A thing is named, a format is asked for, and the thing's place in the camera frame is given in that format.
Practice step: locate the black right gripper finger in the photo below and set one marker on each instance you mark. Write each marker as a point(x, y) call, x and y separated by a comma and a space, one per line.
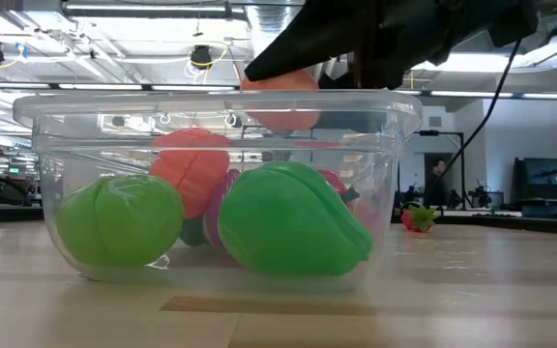
point(341, 79)
point(317, 38)

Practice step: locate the pink orange toy peach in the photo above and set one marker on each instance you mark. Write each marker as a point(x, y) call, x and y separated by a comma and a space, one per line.
point(283, 82)

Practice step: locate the bright green toy fruit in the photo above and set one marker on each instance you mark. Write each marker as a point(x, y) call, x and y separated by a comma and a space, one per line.
point(288, 222)

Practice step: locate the red toy strawberry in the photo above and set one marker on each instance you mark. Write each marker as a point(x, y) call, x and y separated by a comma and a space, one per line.
point(421, 218)

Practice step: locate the orange toy fruit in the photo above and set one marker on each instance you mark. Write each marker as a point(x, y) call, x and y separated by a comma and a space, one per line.
point(191, 169)

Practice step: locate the purple striped toy vegetable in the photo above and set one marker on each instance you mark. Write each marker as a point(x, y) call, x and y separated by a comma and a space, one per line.
point(215, 212)

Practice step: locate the dark green toy pepper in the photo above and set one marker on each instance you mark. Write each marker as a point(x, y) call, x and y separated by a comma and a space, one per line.
point(192, 234)

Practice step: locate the black metal stand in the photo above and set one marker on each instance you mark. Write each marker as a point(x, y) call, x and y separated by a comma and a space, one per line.
point(440, 133)

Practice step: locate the person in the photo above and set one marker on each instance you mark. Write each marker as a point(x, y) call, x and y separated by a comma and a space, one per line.
point(437, 176)

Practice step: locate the black background monitor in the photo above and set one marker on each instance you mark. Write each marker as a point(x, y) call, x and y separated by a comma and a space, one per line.
point(544, 183)

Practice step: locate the clear plastic container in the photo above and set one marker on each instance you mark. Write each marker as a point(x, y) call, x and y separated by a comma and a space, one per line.
point(41, 104)

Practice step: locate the silver ventilation duct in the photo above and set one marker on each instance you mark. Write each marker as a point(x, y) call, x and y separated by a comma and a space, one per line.
point(269, 29)

